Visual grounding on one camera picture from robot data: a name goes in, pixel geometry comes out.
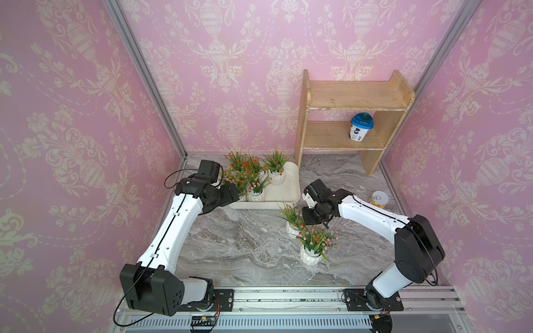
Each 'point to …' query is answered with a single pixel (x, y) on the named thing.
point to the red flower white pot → (250, 166)
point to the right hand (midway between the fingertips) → (305, 220)
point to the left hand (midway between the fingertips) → (229, 200)
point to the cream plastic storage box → (285, 196)
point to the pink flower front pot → (256, 190)
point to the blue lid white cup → (361, 123)
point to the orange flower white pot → (238, 162)
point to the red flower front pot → (314, 241)
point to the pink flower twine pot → (232, 177)
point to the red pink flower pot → (295, 222)
